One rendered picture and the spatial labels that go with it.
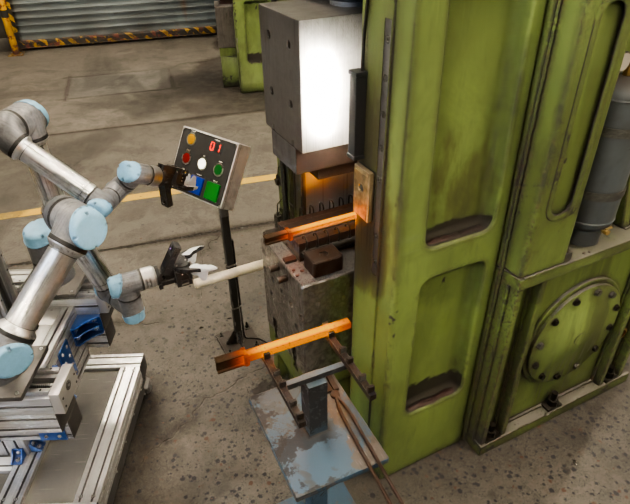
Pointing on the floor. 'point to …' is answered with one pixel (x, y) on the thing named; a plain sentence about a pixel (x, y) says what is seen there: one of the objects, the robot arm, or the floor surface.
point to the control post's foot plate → (238, 339)
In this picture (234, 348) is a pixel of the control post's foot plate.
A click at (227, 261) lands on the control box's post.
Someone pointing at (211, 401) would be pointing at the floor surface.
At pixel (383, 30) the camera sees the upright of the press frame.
